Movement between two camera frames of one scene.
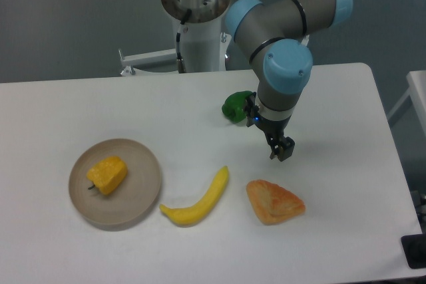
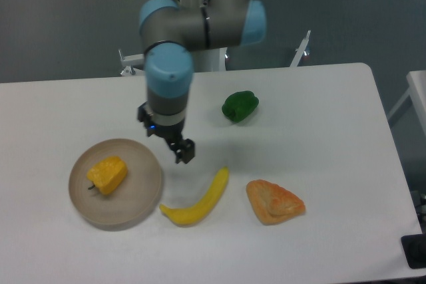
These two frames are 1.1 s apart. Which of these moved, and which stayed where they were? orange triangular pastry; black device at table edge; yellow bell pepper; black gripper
Moved: black gripper
Stayed: orange triangular pastry; black device at table edge; yellow bell pepper
